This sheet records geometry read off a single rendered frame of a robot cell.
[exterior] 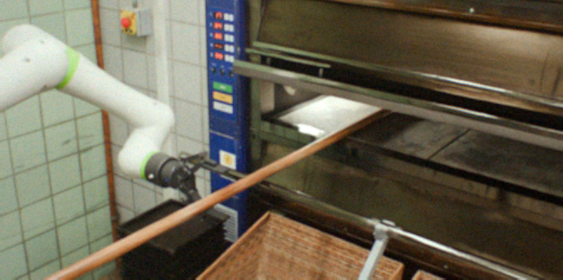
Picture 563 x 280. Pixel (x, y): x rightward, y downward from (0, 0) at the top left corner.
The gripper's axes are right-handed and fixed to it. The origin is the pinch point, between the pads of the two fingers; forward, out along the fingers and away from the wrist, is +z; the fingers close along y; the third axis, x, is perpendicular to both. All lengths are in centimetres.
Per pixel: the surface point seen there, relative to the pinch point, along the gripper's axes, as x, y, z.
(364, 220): -14.8, 2.0, 33.9
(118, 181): -51, 51, -115
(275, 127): -52, 2, -24
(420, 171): -52, 3, 31
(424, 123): -86, 1, 15
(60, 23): -34, -24, -121
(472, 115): -37, -23, 50
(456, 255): -15, 2, 59
